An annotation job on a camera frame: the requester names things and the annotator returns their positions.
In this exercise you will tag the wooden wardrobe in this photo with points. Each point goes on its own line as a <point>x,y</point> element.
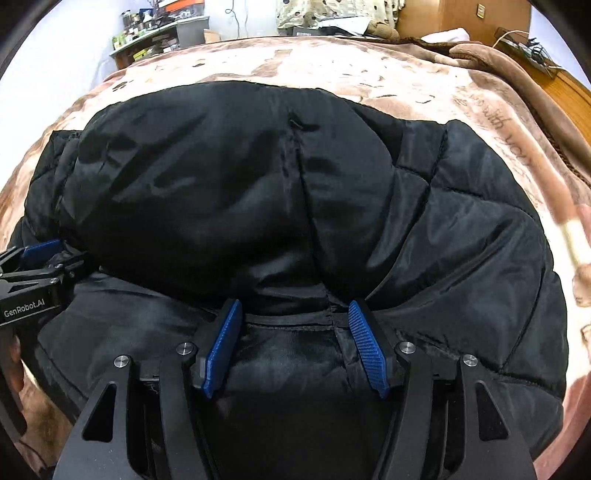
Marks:
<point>452,18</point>

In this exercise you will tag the patterned cream curtain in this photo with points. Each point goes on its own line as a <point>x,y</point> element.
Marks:
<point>323,14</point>

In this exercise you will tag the cluttered desk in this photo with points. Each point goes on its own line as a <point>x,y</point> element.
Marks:
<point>147,41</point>

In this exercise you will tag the black quilted jacket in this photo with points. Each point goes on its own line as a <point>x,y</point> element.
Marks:
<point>231,184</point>

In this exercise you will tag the wall switch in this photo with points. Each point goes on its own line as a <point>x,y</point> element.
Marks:
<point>480,11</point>

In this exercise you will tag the white pillow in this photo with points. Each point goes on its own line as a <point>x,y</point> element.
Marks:
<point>445,36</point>

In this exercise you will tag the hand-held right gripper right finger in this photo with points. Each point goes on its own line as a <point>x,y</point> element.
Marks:
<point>368,346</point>

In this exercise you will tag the person's left hand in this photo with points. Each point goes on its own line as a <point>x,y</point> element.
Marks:
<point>17,364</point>

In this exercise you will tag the brown plush toy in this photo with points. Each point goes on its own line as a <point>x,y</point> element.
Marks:
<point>382,30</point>

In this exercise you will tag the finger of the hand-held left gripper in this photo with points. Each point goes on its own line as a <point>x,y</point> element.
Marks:
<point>69,266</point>
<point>41,253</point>

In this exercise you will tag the grey bin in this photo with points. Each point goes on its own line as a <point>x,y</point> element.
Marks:
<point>193,31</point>

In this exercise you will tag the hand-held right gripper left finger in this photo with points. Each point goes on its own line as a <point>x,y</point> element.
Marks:
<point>222,350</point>

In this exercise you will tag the orange lid storage box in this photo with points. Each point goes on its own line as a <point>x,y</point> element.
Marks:
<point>182,6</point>

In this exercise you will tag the cardboard box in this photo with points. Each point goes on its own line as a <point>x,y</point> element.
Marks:
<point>212,36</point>

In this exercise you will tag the pile of papers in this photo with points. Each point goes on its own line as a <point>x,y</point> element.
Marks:
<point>323,31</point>

